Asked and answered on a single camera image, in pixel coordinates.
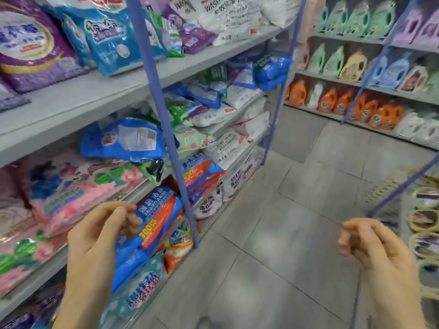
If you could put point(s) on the person's left hand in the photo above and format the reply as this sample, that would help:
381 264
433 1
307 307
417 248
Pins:
92 250

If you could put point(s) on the person's right hand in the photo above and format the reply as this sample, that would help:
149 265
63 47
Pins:
380 250

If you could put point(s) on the green leaf-print detergent bag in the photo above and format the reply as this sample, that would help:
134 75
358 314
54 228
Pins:
152 171

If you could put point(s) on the grey blue-framed shelf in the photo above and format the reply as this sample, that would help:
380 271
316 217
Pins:
85 99

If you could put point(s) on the blue white detergent bag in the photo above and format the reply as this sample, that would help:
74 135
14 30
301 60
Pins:
113 41
73 37

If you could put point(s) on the purple Eichimoo lavender bag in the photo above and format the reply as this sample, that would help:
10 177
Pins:
197 39

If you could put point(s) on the person's left forearm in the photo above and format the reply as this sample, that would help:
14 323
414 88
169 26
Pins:
85 311

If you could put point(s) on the person's right forearm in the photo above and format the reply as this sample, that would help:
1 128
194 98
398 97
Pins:
398 304

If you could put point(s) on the row of orange bottles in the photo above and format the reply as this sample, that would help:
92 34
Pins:
343 102

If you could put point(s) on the row of blue bottles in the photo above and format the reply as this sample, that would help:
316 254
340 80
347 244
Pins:
391 71

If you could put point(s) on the row of green bottles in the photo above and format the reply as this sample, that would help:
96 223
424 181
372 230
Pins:
356 17

